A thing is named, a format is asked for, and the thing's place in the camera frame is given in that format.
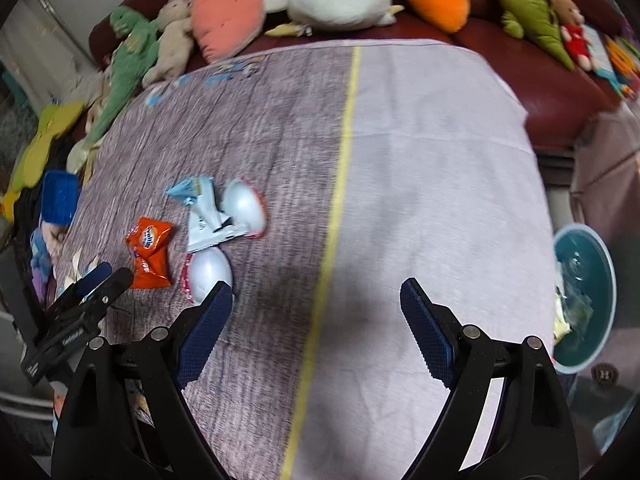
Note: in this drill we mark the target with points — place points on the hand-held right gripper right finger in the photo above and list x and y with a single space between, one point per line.
430 335

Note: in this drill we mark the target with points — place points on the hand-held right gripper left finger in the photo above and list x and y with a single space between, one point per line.
205 335

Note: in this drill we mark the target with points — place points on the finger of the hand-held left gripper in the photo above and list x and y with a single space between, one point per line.
117 285
95 277

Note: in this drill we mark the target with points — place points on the orange snack packet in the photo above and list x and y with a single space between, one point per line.
147 250

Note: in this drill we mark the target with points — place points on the white plastic egg half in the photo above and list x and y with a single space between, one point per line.
245 207
210 272

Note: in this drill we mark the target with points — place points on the teal plastic bin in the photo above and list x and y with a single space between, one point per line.
597 320

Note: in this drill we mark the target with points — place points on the cream paper scrap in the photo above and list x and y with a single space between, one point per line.
80 262

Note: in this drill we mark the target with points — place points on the small blue and pink doll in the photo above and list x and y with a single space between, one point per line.
45 255

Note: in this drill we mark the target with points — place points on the blue bristly pad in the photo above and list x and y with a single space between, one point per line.
60 197

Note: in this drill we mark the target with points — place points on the blue and white wrapper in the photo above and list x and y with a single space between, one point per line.
202 215

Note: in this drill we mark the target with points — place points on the yellow plush toy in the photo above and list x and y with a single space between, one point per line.
40 150

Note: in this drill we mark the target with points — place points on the green snack in clear wrapper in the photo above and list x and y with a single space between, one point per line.
575 312

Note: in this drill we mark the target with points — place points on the dark patterned cloth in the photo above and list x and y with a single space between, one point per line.
602 395

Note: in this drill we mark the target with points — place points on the bright green dinosaur plush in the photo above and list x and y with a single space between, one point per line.
127 55

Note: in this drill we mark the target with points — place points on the beige plush doll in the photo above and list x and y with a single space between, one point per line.
172 42

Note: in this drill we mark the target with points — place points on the dark red leather sofa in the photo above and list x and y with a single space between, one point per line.
550 110

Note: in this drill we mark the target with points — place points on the pink carrot plush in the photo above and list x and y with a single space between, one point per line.
225 10

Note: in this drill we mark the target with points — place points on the colourful toy book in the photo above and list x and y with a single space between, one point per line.
625 67

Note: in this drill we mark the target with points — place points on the light blue card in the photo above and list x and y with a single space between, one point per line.
600 50

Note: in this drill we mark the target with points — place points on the small bear doll red clothes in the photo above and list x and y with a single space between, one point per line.
572 30

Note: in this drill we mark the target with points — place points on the olive green dinosaur plush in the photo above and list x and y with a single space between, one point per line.
530 10

